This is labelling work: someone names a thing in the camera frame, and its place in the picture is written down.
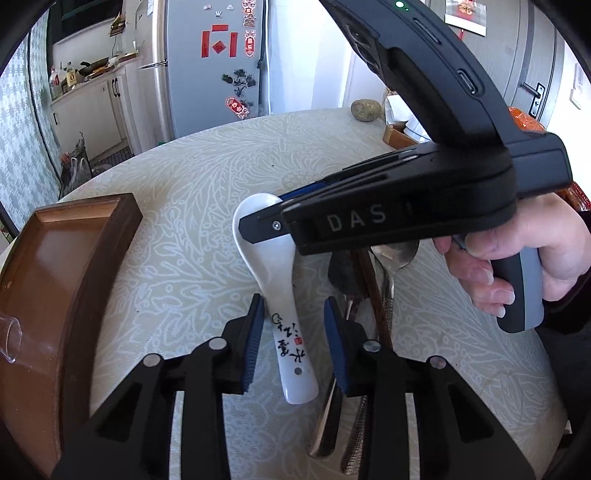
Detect person's right hand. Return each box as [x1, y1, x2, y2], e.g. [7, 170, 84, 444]
[434, 194, 591, 319]

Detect wall calendar with red tassel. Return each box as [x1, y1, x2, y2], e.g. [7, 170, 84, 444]
[444, 0, 489, 38]

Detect silver refrigerator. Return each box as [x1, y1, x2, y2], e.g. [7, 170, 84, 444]
[136, 0, 271, 141]

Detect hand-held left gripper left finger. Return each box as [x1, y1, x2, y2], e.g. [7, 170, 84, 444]
[53, 293, 266, 480]

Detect black wok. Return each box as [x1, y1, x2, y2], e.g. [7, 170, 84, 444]
[76, 56, 112, 75]

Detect patterned sliding door panel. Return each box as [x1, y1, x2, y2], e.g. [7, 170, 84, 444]
[0, 9, 63, 232]

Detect grey door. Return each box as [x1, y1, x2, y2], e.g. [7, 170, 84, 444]
[443, 0, 568, 134]

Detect white kitchen counter cabinets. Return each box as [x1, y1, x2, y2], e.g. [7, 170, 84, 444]
[48, 51, 144, 162]

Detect metal spoon with oval bowl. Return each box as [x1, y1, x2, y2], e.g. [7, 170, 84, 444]
[306, 251, 368, 459]

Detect metal spoon with round bowl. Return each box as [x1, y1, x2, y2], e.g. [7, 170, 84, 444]
[342, 239, 422, 478]

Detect clear drinking glass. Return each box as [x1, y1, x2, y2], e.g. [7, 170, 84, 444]
[0, 313, 24, 365]

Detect white ceramic soup spoon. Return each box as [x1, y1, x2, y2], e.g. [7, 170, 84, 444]
[232, 193, 320, 405]

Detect orange snack bag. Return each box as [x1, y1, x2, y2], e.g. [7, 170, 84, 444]
[507, 106, 550, 134]

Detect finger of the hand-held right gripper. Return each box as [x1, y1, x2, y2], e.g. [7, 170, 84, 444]
[278, 150, 419, 204]
[239, 198, 296, 245]

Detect group of fridge stickers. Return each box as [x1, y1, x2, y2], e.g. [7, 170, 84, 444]
[201, 2, 259, 121]

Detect dark wooden tray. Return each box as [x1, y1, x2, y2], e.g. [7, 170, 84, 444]
[0, 193, 144, 478]

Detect cream patterned tablecloth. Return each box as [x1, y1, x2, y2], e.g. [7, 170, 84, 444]
[58, 108, 571, 480]

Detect white wall switch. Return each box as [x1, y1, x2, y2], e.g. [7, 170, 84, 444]
[569, 62, 588, 109]

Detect black door handle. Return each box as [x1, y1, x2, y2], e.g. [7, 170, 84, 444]
[523, 82, 546, 121]

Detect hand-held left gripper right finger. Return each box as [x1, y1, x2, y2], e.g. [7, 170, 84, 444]
[323, 296, 536, 480]

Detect small wooden cup tray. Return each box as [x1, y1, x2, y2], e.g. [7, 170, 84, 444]
[382, 122, 409, 148]

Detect plastic bags on floor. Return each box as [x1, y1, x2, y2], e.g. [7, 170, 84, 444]
[60, 134, 95, 199]

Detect dark wooden chopstick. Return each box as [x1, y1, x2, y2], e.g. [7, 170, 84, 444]
[353, 249, 394, 352]

